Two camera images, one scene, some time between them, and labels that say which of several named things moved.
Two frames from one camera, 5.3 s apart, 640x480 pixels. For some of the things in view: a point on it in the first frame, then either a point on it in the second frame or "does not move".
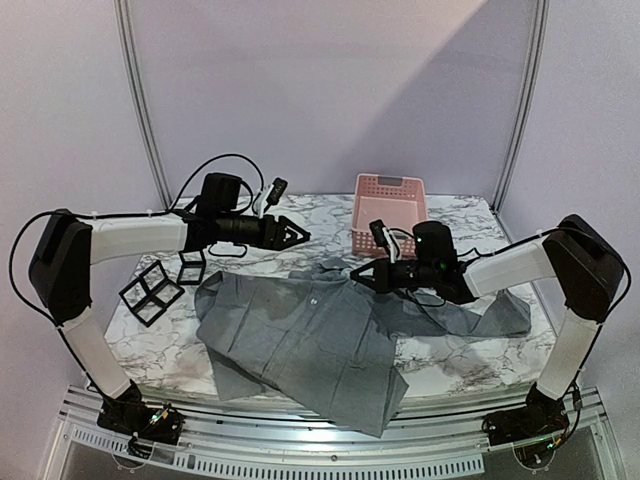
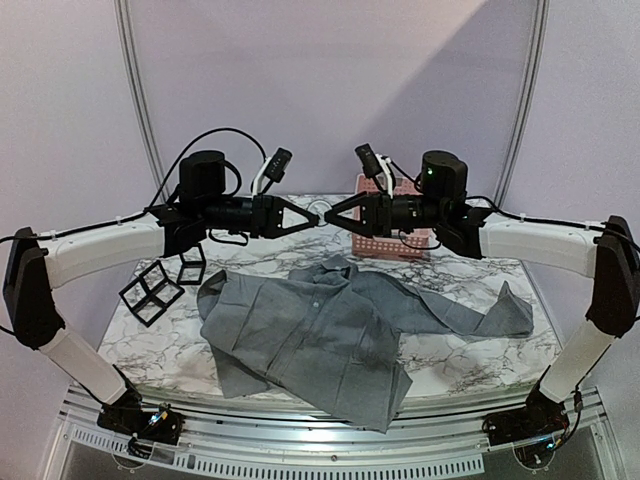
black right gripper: x=387 y=276 to x=376 y=214
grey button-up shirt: x=317 y=339 does not move
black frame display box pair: x=150 y=294 does not move
